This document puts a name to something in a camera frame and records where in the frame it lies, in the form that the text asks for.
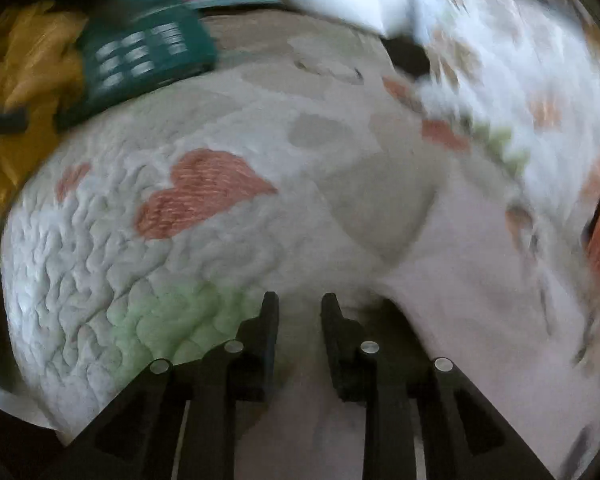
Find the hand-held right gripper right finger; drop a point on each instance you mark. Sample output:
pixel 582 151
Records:
pixel 333 335

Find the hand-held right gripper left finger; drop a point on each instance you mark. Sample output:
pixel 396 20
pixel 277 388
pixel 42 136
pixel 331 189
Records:
pixel 270 332

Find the pale pink small garment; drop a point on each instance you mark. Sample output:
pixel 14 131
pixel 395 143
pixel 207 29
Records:
pixel 480 320

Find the white quilted heart-print blanket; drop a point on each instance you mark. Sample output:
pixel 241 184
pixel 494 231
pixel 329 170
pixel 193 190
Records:
pixel 130 240

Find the green printed cloth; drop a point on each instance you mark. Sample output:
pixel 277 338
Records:
pixel 135 45

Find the white leaf-print cloth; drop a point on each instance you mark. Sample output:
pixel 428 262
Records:
pixel 530 70

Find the yellow cloth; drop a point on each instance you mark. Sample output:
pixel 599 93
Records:
pixel 20 85

